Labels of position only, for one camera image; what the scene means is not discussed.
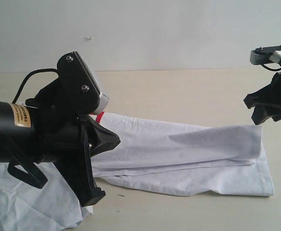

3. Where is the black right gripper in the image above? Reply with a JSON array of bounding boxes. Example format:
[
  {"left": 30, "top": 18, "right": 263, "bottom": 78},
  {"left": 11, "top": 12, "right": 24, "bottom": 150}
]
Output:
[{"left": 243, "top": 60, "right": 281, "bottom": 125}]

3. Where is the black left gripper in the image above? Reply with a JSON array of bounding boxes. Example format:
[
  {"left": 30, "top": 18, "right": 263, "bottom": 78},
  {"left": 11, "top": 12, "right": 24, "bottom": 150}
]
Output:
[{"left": 25, "top": 79, "right": 121, "bottom": 207}]

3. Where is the white t-shirt red Chinese patch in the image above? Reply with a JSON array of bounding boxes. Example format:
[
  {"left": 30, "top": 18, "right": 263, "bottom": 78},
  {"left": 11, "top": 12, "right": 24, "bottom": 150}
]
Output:
[{"left": 0, "top": 112, "right": 274, "bottom": 231}]

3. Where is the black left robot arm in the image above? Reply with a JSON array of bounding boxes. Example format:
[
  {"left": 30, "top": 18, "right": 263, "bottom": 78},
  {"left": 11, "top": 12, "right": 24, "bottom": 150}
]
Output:
[{"left": 0, "top": 79, "right": 120, "bottom": 207}]

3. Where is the black right camera cable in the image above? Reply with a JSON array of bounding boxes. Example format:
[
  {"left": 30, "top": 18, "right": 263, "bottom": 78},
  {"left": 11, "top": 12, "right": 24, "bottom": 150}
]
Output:
[{"left": 262, "top": 62, "right": 281, "bottom": 72}]

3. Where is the black camera cable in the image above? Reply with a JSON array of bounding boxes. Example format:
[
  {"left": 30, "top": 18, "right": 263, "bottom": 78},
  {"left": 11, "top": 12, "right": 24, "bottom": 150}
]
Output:
[
  {"left": 12, "top": 68, "right": 59, "bottom": 104},
  {"left": 262, "top": 62, "right": 281, "bottom": 72}
]

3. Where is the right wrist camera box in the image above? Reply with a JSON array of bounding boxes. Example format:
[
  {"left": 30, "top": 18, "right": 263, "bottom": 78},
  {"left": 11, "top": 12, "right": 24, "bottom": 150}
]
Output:
[{"left": 250, "top": 45, "right": 281, "bottom": 65}]

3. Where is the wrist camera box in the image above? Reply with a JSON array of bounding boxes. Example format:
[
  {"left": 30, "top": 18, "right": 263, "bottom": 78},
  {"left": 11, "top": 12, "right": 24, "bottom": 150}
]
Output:
[
  {"left": 250, "top": 45, "right": 281, "bottom": 65},
  {"left": 57, "top": 51, "right": 109, "bottom": 115}
]

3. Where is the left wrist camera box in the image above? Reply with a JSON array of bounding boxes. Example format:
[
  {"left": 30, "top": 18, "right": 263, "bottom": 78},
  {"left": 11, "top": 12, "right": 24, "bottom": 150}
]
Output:
[{"left": 57, "top": 51, "right": 109, "bottom": 115}]

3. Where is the black left camera cable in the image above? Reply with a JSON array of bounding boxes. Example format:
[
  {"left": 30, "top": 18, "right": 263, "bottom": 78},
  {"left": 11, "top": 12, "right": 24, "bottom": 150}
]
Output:
[{"left": 12, "top": 68, "right": 59, "bottom": 104}]

